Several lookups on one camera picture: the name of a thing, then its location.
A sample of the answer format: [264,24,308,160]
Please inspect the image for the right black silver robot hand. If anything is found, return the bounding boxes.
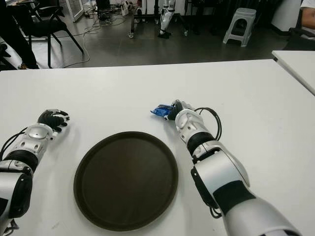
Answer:
[164,99,195,122]

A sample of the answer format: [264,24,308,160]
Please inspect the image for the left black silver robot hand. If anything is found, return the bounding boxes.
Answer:
[37,108,70,132]

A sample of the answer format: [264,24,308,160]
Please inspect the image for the blue Oreo cookie package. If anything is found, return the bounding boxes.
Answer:
[150,104,176,118]

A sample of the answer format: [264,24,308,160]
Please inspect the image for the standing person in black trousers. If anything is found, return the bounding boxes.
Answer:
[0,0,40,70]

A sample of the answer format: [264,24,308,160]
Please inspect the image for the white humanoid robot leg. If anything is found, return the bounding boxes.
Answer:
[157,0,177,39]

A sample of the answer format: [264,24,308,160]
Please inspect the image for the round dark brown tray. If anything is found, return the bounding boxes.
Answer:
[73,131,179,225]

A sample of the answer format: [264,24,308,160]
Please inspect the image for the black metal chair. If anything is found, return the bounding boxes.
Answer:
[24,0,84,69]

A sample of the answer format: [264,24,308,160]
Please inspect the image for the grey plastic stool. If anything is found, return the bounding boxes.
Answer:
[222,7,256,48]

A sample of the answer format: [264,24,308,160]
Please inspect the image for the white framed panel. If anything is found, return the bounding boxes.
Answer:
[65,0,85,24]

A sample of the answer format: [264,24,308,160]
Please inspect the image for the white paper bag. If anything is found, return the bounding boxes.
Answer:
[120,0,130,16]

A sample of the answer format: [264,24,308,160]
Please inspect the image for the white side table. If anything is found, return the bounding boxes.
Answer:
[271,50,315,96]

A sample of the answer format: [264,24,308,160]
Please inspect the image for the black office chair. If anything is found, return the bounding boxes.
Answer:
[283,14,315,51]

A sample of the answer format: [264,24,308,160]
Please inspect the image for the seated person in white shirt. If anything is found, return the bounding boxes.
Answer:
[299,0,315,28]

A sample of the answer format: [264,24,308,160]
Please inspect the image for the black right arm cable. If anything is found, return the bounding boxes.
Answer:
[195,107,223,141]

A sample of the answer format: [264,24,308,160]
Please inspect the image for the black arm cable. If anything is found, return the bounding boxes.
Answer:
[0,129,28,160]
[195,107,223,141]

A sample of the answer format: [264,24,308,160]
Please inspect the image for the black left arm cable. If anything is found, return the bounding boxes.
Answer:
[0,129,28,160]

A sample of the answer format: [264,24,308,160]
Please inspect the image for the white floor cable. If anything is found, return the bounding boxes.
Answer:
[50,13,103,69]

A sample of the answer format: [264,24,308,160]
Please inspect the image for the black wheeled metal frame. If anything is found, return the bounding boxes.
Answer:
[127,0,190,39]

